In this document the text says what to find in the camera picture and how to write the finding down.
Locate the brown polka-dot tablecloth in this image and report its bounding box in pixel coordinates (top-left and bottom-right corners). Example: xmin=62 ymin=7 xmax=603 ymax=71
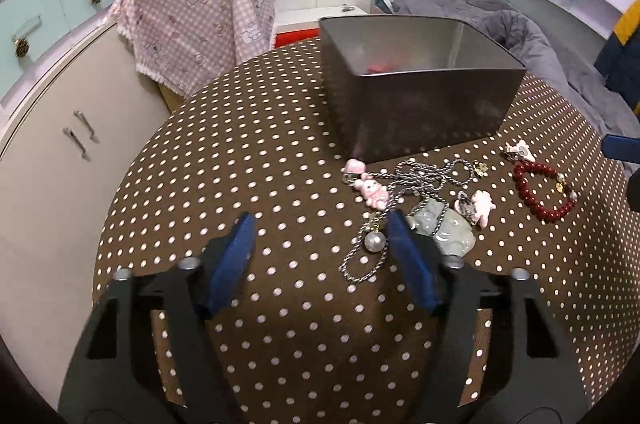
xmin=92 ymin=35 xmax=640 ymax=424

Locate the red bead bracelet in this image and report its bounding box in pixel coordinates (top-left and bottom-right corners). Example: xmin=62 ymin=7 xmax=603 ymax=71
xmin=513 ymin=160 xmax=578 ymax=221

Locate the pink checkered bear cloth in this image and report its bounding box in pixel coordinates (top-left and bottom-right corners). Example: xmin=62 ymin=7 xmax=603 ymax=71
xmin=109 ymin=0 xmax=278 ymax=99

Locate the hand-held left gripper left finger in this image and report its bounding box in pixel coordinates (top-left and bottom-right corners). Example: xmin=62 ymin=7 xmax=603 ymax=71
xmin=57 ymin=211 xmax=258 ymax=424

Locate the red and white box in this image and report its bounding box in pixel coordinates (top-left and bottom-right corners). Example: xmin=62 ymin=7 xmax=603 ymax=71
xmin=274 ymin=6 xmax=372 ymax=51

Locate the metal cabinet handle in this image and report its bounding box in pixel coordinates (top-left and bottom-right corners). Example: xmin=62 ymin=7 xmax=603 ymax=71
xmin=74 ymin=110 xmax=98 ymax=142
xmin=63 ymin=127 xmax=91 ymax=161

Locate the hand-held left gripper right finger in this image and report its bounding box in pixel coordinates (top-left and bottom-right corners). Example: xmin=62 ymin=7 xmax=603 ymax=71
xmin=387 ymin=209 xmax=591 ymax=424

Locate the navy and yellow jacket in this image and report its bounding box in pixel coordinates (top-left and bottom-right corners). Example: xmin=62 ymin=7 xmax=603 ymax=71
xmin=594 ymin=0 xmax=640 ymax=115

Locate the pink rabbit keychain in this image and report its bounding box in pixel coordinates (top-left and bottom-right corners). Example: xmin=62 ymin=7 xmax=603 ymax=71
xmin=342 ymin=158 xmax=390 ymax=210

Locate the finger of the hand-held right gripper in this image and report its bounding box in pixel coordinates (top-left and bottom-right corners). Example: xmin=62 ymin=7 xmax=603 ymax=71
xmin=601 ymin=131 xmax=640 ymax=165
xmin=627 ymin=169 xmax=640 ymax=211

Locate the beige cabinet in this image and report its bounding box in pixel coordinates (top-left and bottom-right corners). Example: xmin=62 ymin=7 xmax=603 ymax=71
xmin=0 ymin=19 xmax=171 ymax=355

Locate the mint green drawer unit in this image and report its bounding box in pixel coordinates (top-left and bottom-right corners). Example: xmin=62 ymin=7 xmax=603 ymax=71
xmin=0 ymin=0 xmax=119 ymax=105

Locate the grey metal tin box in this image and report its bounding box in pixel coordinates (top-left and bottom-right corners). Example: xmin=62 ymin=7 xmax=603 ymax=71
xmin=319 ymin=15 xmax=527 ymax=164

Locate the grey quilted blanket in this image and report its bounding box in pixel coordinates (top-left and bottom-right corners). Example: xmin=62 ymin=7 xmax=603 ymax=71
xmin=390 ymin=0 xmax=640 ymax=132

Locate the pearl bead charm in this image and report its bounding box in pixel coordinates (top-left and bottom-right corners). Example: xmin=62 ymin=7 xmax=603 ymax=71
xmin=364 ymin=229 xmax=387 ymax=254

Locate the silver chain jade pendant necklace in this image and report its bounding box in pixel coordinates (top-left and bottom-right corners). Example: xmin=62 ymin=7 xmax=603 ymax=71
xmin=340 ymin=158 xmax=476 ymax=284

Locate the pink bunny hair clip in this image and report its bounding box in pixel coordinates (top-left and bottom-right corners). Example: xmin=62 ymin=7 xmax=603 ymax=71
xmin=456 ymin=190 xmax=496 ymax=227

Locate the white bunny hair clip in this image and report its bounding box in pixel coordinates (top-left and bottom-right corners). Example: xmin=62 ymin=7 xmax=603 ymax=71
xmin=502 ymin=139 xmax=532 ymax=162

